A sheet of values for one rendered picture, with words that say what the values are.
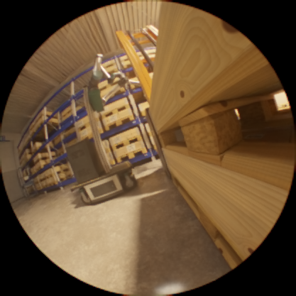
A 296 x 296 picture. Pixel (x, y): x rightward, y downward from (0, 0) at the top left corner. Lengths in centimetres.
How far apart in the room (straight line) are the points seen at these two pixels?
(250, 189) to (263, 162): 4
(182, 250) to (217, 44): 64
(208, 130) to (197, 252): 51
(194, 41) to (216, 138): 17
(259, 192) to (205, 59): 19
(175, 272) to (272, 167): 50
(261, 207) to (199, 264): 41
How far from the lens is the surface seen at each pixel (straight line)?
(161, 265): 56
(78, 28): 769
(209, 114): 19
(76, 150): 136
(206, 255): 54
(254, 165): 16
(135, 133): 241
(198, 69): 18
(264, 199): 16
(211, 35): 16
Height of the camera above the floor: 52
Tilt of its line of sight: 3 degrees down
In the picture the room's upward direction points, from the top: 20 degrees counter-clockwise
